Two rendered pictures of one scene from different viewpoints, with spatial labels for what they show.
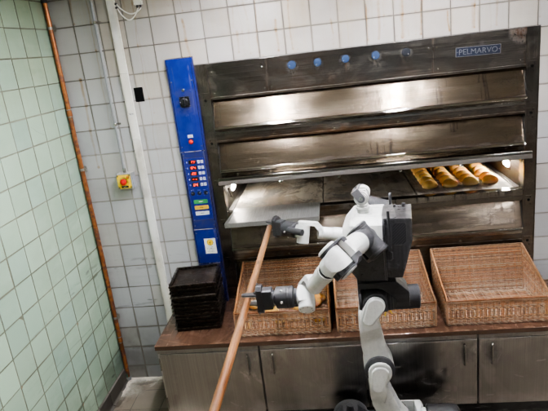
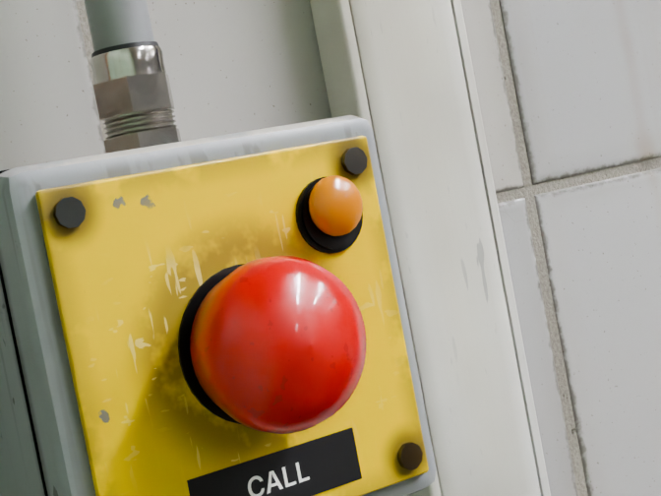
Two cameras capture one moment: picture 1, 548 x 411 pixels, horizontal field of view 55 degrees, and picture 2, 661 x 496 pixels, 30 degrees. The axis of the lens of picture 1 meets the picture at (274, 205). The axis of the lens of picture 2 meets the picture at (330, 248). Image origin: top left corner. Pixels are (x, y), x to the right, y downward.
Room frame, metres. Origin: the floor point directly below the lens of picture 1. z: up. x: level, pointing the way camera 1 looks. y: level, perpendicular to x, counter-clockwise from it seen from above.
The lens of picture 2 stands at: (2.95, 1.07, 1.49)
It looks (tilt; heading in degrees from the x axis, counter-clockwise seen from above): 3 degrees down; 321
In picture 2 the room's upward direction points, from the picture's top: 11 degrees counter-clockwise
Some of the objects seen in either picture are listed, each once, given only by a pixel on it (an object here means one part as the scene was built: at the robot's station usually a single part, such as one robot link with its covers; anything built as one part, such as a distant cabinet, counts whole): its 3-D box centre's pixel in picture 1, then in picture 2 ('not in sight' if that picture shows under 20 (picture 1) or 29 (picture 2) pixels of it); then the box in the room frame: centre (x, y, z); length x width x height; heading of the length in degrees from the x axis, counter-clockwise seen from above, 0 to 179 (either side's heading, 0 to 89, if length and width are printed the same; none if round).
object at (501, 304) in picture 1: (486, 281); not in sight; (2.74, -1.17, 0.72); 0.56 x 0.49 x 0.28; 83
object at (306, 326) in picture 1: (284, 294); not in sight; (2.89, 0.00, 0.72); 0.56 x 0.49 x 0.28; 83
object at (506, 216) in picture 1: (371, 225); not in sight; (3.08, -0.59, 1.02); 1.79 x 0.11 x 0.19; 83
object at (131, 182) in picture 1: (125, 180); (186, 341); (3.22, 0.90, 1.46); 0.10 x 0.07 x 0.10; 83
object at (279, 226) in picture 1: (283, 227); not in sight; (2.73, -0.04, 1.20); 0.12 x 0.10 x 0.13; 47
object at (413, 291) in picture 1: (388, 291); not in sight; (2.21, -0.48, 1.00); 0.28 x 0.13 x 0.18; 83
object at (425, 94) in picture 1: (364, 99); not in sight; (3.08, -0.59, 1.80); 1.79 x 0.11 x 0.19; 83
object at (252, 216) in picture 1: (274, 212); not in sight; (3.04, 0.00, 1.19); 0.55 x 0.36 x 0.03; 82
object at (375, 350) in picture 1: (375, 333); not in sight; (2.22, -0.41, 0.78); 0.18 x 0.15 x 0.47; 173
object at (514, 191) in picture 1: (369, 203); not in sight; (3.11, -0.60, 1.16); 1.80 x 0.06 x 0.04; 83
